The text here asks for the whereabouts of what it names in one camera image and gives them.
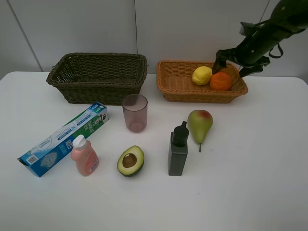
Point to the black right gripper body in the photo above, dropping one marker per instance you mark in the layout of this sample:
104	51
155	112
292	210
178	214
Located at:
250	50

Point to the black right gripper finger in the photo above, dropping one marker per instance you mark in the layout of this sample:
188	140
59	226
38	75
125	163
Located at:
221	57
256	67

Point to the orange fruit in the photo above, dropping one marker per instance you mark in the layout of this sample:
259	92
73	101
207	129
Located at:
221	82

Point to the yellow lemon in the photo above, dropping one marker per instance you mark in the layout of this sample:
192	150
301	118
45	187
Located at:
202	75

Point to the green red pear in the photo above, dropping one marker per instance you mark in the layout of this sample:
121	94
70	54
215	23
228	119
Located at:
199	123

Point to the black pump bottle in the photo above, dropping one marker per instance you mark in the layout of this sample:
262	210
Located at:
178	150

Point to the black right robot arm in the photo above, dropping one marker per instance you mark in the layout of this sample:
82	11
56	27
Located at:
288	18

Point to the orange wicker basket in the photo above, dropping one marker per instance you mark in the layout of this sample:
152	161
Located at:
174	80

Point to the pink translucent plastic cup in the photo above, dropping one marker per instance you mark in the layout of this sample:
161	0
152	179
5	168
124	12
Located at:
135	112

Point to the dark brown wicker basket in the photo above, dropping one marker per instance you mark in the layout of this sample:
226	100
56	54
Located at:
85	78

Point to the halved avocado with pit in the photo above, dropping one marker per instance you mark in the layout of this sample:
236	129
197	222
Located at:
131	161

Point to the pink bottle white cap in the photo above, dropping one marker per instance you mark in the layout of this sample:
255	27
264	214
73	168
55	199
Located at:
84	156

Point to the blue toothpaste box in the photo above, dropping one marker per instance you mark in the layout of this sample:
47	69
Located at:
55	147

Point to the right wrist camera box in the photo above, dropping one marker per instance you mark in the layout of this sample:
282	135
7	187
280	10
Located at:
247	29

